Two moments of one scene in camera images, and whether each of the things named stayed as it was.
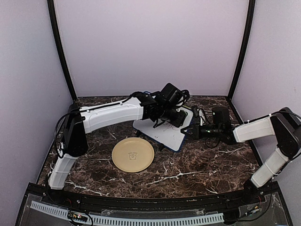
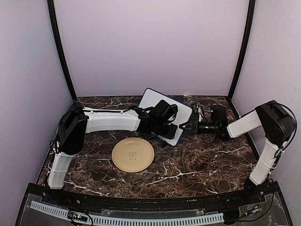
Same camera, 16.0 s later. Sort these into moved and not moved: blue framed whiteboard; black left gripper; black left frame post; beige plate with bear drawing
Moved: black left gripper; blue framed whiteboard
Not moved: black left frame post; beige plate with bear drawing
